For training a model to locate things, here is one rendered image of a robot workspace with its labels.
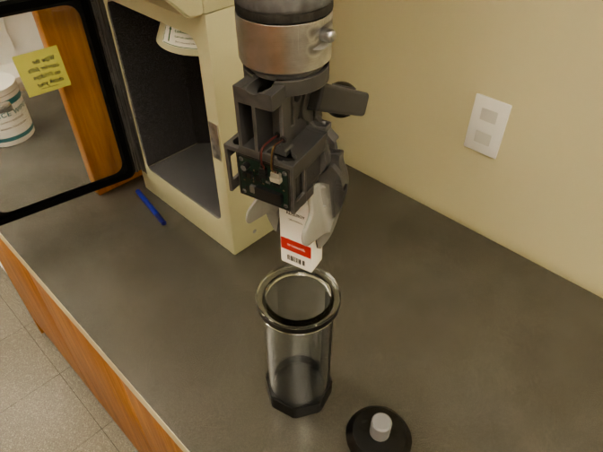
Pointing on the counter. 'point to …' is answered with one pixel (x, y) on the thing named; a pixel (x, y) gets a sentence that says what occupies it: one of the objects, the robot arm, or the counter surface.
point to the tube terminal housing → (217, 39)
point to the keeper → (214, 141)
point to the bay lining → (159, 87)
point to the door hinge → (118, 82)
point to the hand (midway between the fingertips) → (301, 226)
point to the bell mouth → (176, 41)
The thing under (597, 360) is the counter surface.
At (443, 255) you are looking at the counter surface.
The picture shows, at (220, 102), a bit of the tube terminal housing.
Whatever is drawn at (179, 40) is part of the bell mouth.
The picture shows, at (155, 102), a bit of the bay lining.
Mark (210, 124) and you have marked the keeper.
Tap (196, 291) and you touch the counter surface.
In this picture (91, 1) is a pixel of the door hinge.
